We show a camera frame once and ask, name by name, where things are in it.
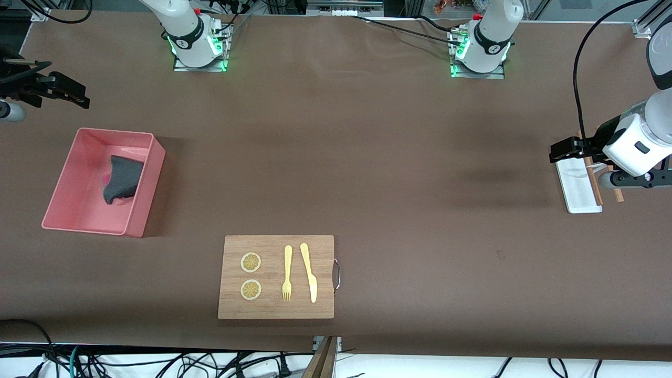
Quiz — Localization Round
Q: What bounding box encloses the yellow plastic knife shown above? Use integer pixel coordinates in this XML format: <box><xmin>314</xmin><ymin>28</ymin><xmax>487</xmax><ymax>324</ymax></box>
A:
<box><xmin>300</xmin><ymin>243</ymin><xmax>318</xmax><ymax>303</ymax></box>

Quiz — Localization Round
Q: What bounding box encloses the wooden plank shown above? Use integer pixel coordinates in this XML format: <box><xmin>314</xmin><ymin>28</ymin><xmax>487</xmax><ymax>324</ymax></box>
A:
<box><xmin>302</xmin><ymin>336</ymin><xmax>339</xmax><ymax>378</ymax></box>

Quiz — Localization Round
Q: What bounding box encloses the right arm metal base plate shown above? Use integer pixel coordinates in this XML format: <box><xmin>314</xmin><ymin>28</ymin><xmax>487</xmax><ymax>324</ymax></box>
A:
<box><xmin>173</xmin><ymin>15</ymin><xmax>233</xmax><ymax>72</ymax></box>

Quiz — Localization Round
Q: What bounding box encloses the wooden cutting board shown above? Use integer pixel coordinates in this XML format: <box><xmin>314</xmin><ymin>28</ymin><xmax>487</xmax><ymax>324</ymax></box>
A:
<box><xmin>218</xmin><ymin>235</ymin><xmax>342</xmax><ymax>320</ymax></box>

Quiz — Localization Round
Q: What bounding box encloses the black table cable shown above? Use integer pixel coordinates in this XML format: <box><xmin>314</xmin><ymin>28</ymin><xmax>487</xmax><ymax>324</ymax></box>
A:
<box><xmin>351</xmin><ymin>15</ymin><xmax>465</xmax><ymax>44</ymax></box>

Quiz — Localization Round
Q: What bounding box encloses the grey power strip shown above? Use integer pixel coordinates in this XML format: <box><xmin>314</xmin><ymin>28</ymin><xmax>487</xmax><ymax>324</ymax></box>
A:
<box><xmin>307</xmin><ymin>0</ymin><xmax>384</xmax><ymax>16</ymax></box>

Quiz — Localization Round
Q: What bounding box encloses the white rack tray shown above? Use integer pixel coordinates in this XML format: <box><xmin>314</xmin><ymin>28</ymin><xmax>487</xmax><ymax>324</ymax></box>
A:
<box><xmin>555</xmin><ymin>157</ymin><xmax>603</xmax><ymax>214</ymax></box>

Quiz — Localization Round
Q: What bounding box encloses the grey and pink cloth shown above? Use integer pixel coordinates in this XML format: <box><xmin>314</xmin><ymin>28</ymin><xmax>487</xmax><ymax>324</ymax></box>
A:
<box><xmin>102</xmin><ymin>155</ymin><xmax>145</xmax><ymax>206</ymax></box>

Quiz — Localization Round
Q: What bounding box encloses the pink plastic bin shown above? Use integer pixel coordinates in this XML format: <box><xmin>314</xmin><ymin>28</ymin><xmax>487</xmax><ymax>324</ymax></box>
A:
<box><xmin>41</xmin><ymin>128</ymin><xmax>166</xmax><ymax>238</ymax></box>

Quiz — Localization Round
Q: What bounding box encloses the yellow plastic fork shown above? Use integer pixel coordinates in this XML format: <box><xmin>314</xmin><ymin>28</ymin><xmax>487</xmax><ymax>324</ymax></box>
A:
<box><xmin>282</xmin><ymin>245</ymin><xmax>293</xmax><ymax>302</ymax></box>

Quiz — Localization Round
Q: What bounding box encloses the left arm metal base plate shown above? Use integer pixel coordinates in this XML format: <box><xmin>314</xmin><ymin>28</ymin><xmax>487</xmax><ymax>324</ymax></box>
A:
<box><xmin>449</xmin><ymin>26</ymin><xmax>506</xmax><ymax>79</ymax></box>

